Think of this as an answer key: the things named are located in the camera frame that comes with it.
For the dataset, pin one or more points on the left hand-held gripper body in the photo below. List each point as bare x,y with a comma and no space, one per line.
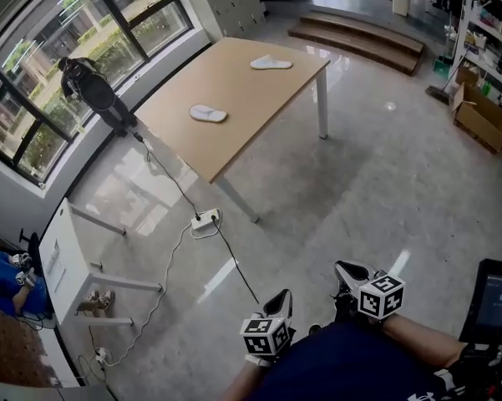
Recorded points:
264,336

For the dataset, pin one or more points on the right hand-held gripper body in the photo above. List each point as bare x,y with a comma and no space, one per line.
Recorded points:
380,298

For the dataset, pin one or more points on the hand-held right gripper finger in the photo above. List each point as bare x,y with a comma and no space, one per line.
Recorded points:
346,283
353,268

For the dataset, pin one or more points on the white slipper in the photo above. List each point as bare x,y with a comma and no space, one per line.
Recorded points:
208,113
271,62

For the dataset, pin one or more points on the person's right forearm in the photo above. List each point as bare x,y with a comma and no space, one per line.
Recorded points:
422,338

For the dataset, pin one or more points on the person's left forearm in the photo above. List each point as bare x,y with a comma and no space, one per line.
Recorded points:
242,382

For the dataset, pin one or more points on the person's navy shirt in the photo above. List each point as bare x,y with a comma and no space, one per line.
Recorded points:
342,366

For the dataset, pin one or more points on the black monitor screen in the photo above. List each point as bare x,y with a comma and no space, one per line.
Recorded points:
495,303

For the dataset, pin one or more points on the black body harness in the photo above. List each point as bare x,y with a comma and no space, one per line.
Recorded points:
478,366

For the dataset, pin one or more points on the small white power strip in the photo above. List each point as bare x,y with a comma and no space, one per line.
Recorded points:
102,354

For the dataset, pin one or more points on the open cardboard box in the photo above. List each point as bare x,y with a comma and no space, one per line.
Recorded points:
480,121

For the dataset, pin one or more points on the wooden table with white legs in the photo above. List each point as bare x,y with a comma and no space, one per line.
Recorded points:
255,98

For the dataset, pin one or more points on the broom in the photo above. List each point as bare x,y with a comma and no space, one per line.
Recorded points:
440,92

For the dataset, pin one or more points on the black power adapter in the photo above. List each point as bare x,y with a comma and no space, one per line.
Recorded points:
138,136

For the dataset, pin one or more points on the white desk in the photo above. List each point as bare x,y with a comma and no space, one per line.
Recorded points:
62,245

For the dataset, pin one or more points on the green dustpan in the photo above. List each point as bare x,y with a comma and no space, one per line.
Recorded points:
442,66

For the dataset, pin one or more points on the wooden steps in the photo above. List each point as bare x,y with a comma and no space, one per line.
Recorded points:
359,40

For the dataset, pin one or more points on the black office chair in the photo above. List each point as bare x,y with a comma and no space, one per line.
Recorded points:
31,245

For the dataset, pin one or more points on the brown pegboard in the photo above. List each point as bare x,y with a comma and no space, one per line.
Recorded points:
8,349

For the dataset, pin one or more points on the white waste bin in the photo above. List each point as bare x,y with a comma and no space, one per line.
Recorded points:
400,1

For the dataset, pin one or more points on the white storage shelf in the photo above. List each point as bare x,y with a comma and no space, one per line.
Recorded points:
490,27

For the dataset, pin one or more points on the grey locker cabinet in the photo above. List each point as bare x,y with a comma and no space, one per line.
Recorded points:
234,2

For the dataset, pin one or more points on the black framed window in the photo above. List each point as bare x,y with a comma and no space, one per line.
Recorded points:
121,19

